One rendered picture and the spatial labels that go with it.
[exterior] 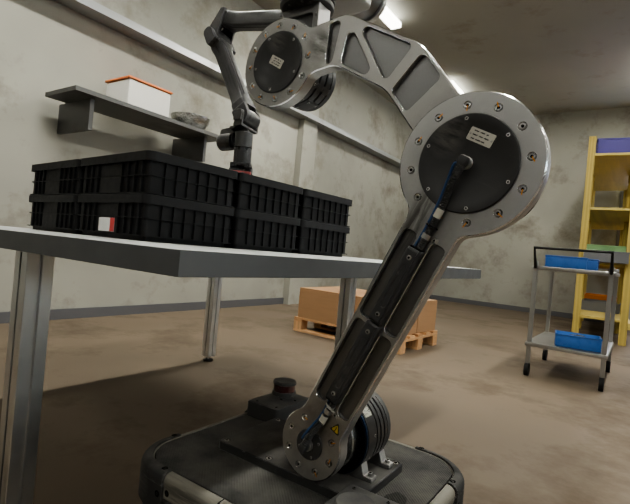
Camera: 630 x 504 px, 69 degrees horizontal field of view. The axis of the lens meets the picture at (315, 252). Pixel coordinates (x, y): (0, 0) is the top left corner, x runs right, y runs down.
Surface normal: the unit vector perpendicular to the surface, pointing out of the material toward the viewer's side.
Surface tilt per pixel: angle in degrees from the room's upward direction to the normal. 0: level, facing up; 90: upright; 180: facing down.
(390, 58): 90
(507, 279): 90
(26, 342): 90
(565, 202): 90
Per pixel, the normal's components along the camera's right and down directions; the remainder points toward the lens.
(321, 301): -0.60, -0.05
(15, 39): 0.82, 0.07
